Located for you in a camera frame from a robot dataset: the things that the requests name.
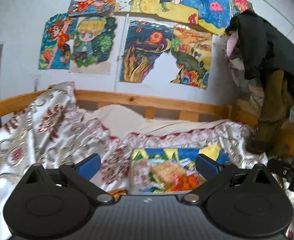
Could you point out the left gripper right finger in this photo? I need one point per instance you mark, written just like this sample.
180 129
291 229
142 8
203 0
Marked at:
216 177

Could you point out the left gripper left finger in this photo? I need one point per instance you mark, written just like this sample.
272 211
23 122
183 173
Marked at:
78 176

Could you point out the orange snack bag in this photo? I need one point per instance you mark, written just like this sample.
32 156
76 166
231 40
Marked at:
184 183

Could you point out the gold foil snack packet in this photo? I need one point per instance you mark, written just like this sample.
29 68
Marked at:
118 193

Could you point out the rice cracker clear pack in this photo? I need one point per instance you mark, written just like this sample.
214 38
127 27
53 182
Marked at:
166 170

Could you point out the silver tray with drawing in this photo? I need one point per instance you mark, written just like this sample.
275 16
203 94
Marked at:
186 157

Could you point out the peanut bar clear pack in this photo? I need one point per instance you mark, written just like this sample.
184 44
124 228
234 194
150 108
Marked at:
140 176

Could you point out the floral satin bedspread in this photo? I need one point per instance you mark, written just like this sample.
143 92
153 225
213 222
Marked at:
37 203

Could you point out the cream pillow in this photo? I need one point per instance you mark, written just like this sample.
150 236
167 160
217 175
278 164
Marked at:
122 121

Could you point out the pile of dark clothes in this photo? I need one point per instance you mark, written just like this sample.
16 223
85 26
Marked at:
268 56

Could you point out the blond boy drawing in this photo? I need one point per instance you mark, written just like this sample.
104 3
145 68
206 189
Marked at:
92 46

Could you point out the landscape hill drawing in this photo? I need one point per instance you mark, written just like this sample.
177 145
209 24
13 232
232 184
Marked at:
192 50

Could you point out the red-haired girl drawing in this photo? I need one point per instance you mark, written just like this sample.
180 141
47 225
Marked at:
55 49

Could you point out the seaweed and planet drawing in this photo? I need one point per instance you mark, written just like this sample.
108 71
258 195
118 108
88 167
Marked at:
145 42

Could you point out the pink jellyfish drawing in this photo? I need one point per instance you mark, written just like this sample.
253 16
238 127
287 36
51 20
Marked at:
214 15

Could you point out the red flower drawing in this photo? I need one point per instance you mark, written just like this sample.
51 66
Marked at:
239 6

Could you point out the wooden bed frame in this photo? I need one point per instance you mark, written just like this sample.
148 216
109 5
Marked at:
189 111

